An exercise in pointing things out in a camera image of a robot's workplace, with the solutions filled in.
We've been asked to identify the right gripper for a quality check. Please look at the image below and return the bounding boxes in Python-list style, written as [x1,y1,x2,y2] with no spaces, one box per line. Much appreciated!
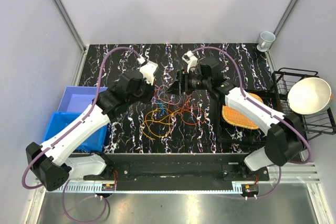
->
[165,69,211,97]

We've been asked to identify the orange wire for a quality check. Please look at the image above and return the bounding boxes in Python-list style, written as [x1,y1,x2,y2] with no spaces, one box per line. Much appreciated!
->
[141,105,182,139]

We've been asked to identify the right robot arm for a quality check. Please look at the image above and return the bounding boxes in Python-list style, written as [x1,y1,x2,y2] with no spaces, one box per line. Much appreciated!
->
[168,55,306,180]

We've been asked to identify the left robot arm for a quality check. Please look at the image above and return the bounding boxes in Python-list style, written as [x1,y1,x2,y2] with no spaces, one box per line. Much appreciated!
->
[24,70,155,191]

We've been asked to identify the lavender plastic bin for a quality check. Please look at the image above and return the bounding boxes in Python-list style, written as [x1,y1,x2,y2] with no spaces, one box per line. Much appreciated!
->
[57,86,97,113]

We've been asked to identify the woven bamboo basket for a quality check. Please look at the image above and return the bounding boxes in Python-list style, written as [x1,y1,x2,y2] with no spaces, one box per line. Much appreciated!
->
[222,105,259,130]

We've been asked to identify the blue plastic bin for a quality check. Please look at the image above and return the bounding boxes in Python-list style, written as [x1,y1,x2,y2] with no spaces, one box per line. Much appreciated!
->
[41,112,107,153]

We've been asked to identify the white mug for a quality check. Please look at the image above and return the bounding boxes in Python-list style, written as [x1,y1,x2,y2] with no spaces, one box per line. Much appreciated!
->
[257,31,276,52]

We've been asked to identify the white bowl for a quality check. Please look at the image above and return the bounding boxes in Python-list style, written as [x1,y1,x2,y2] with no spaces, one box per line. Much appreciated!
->
[287,77,334,115]

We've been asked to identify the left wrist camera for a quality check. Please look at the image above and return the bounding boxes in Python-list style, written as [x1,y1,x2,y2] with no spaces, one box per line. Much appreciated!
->
[138,56,159,86]

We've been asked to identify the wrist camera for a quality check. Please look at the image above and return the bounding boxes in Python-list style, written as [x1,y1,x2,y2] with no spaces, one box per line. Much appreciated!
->
[182,50,198,73]
[138,56,159,86]

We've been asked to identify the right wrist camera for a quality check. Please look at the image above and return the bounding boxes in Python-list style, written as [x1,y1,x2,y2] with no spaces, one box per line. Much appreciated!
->
[182,50,198,73]

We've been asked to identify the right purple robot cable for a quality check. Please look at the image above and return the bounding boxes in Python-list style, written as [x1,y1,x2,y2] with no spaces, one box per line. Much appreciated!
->
[191,46,313,200]

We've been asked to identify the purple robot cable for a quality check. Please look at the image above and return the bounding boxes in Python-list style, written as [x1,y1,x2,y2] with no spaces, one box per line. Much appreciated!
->
[191,46,313,200]
[21,46,144,222]

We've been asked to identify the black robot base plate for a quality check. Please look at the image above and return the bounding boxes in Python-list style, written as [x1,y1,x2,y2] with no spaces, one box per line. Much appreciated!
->
[84,153,269,182]

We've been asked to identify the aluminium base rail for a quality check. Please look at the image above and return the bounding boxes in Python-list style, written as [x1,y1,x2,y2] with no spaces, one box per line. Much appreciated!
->
[34,162,321,193]

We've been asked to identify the aluminium frame post left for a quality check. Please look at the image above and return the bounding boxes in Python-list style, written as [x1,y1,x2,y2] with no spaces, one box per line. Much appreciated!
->
[52,0,86,52]

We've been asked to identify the aluminium frame post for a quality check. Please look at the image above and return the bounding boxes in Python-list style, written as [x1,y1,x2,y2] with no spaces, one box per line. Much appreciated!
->
[273,0,300,37]
[52,0,86,52]

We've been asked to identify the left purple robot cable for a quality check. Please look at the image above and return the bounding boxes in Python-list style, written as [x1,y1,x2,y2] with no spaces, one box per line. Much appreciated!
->
[21,46,144,222]

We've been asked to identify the black wire dish rack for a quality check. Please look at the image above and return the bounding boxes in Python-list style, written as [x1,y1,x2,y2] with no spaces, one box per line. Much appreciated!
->
[271,68,335,141]

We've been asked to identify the aluminium frame post right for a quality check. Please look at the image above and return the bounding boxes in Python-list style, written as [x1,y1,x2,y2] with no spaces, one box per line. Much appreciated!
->
[273,0,300,37]

